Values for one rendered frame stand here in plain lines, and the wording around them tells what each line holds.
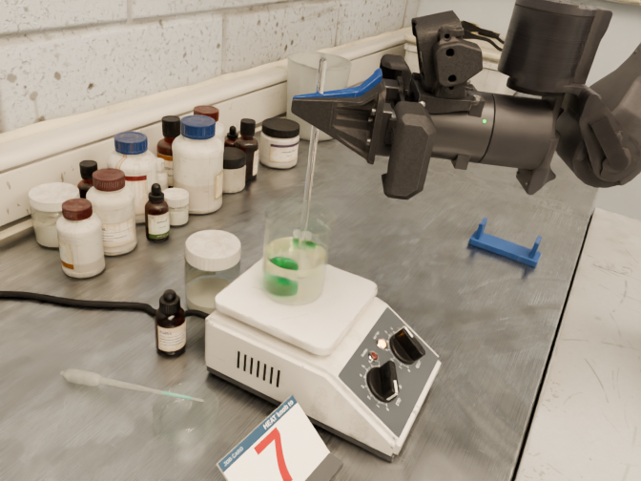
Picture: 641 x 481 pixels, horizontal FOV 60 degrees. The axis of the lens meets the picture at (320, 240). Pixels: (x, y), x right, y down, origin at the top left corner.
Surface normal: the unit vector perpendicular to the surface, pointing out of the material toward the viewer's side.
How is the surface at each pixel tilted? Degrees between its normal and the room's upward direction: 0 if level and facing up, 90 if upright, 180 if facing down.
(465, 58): 93
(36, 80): 90
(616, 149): 90
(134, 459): 0
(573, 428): 0
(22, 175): 90
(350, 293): 0
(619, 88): 59
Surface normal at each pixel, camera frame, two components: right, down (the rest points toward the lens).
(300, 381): -0.46, 0.40
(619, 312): 0.12, -0.85
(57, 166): 0.86, 0.34
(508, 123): 0.03, 0.04
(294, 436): 0.61, -0.41
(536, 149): -0.04, 0.58
